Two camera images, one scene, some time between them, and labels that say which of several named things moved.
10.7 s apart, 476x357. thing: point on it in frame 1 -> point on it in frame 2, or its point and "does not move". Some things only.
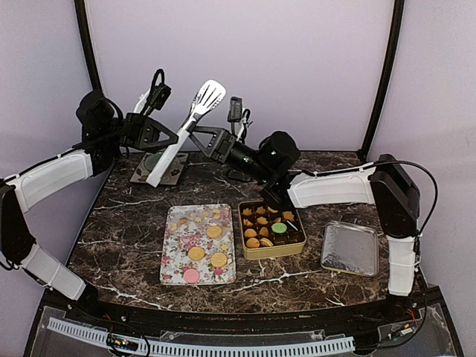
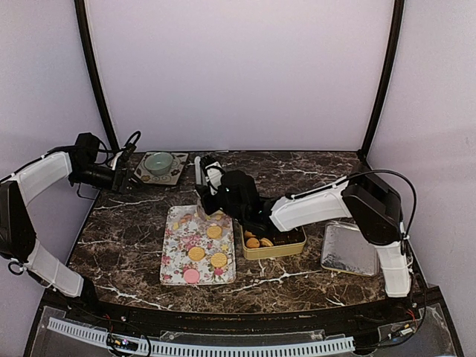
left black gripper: [140, 132] -> [120, 181]
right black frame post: [389, 65] does not move
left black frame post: [82, 20] does not move
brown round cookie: [250, 233] does not move
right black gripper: [222, 142] -> [203, 191]
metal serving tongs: [210, 93] -> [200, 175]
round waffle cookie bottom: [265, 242] does not move
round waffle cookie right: [219, 259] does not move
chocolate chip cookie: [253, 242] does not move
